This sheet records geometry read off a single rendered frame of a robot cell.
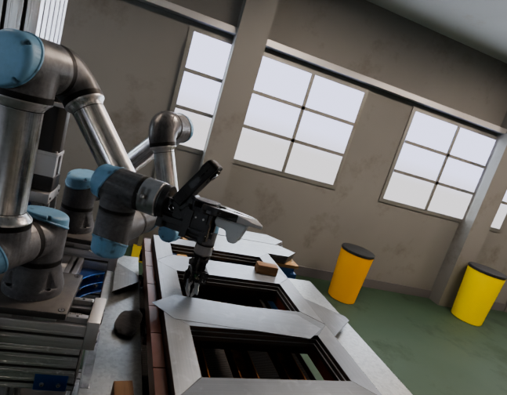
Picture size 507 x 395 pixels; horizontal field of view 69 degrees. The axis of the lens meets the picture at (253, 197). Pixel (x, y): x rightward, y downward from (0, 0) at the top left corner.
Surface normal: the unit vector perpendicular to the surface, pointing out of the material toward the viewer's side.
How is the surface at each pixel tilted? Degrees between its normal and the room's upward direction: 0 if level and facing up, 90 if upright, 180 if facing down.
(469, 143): 90
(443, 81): 90
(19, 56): 83
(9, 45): 83
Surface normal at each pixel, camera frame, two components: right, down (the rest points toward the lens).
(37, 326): 0.23, 0.26
